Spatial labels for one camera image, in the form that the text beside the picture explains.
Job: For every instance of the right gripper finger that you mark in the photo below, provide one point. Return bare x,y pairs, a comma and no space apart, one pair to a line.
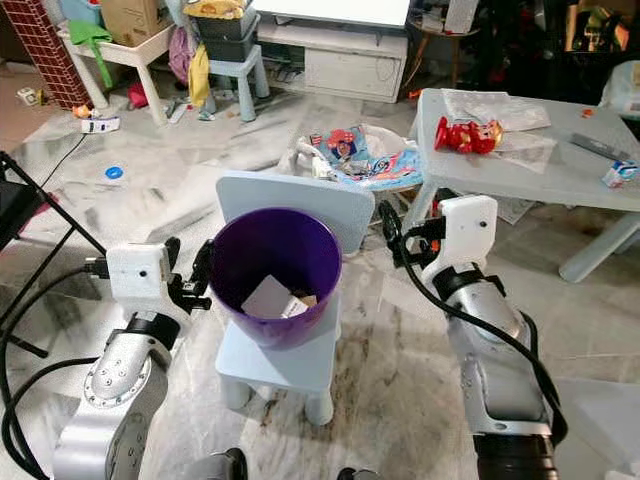
391,228

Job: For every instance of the white paper sheet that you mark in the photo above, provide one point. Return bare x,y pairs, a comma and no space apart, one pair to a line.
268,298

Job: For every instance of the tan cardboard piece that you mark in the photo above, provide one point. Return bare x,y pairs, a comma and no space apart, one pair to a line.
306,300

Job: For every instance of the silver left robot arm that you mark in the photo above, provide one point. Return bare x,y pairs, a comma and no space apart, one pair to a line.
115,400

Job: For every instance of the red floor toy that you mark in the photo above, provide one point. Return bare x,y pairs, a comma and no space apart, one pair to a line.
438,205

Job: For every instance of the cartoon print blue mat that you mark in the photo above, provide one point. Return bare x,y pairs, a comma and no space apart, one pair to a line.
365,160

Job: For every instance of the purple plastic bucket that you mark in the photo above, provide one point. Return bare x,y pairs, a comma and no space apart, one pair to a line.
275,250

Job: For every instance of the red toy figure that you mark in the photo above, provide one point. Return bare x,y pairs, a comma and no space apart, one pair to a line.
468,135

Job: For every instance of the light blue child chair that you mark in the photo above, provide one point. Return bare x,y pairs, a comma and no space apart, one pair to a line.
280,375

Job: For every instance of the small white plastic table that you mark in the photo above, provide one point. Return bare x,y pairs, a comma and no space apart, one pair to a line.
550,175

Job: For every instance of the white power strip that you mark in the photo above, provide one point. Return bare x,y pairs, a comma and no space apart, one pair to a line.
100,125

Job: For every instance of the clear plastic sheet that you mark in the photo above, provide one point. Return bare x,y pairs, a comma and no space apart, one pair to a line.
500,105

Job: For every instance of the black folding chair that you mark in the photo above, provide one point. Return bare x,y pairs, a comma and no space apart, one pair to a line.
25,215

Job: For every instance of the red plastic item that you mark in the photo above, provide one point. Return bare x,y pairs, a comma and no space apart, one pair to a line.
138,95

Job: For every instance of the white television cabinet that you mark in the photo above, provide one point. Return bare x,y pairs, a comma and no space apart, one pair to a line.
330,65

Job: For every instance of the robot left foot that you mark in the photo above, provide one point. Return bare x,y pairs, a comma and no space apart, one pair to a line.
220,467

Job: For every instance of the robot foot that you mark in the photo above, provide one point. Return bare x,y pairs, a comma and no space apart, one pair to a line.
220,467
360,475

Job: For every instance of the yellow cloth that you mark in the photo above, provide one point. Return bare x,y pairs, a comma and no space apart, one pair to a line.
198,75

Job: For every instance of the light blue stool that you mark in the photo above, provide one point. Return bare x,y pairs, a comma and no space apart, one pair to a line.
240,80

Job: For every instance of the grey remote control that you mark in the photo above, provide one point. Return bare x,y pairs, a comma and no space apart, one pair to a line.
597,148

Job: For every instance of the pink cloth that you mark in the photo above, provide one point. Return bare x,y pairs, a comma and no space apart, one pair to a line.
180,55

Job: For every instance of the white side table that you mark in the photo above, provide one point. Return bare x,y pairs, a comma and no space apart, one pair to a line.
140,55

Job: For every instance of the small printed box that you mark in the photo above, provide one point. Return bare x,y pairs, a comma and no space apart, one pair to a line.
29,97

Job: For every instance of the small orange cap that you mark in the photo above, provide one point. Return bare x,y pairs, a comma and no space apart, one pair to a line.
587,113

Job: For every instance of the small drink carton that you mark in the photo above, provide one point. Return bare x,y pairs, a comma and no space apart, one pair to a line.
620,174

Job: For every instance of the black storage basket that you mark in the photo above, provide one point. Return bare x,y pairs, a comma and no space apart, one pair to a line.
226,35

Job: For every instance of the bright television screen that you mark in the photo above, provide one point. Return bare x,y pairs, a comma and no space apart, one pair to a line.
330,10

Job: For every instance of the brown cardboard box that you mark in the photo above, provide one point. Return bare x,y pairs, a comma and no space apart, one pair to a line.
132,20

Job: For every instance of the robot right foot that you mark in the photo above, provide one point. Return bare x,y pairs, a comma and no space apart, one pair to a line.
360,475

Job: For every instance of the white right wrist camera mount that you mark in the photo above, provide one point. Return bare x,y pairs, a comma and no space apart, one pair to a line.
465,235

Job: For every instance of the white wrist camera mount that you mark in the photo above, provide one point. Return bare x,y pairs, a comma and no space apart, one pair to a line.
140,280
465,235

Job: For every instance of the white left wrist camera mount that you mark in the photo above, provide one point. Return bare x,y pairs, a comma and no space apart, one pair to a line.
140,280

